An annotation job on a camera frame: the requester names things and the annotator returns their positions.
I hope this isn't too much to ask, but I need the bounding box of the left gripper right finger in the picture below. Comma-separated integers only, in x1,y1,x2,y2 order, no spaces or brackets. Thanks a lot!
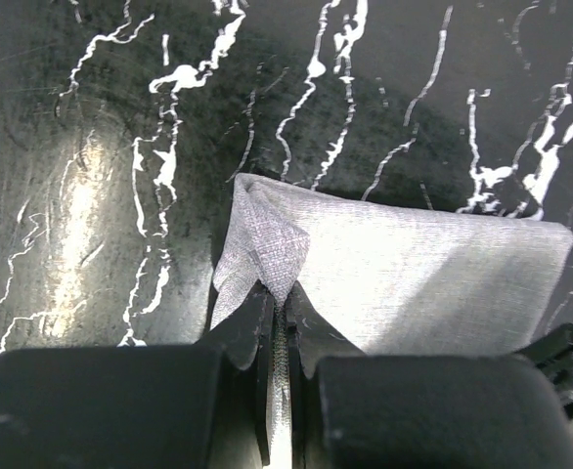
286,285,573,468

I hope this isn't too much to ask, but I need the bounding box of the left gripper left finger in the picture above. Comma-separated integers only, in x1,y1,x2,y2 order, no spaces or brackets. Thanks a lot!
0,284,275,468

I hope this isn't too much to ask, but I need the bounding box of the grey cloth napkin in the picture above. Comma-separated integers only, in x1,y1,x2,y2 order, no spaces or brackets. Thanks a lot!
212,174,573,355

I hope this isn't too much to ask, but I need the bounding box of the black marbled table mat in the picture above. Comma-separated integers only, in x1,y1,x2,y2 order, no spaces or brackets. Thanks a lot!
0,1,573,355

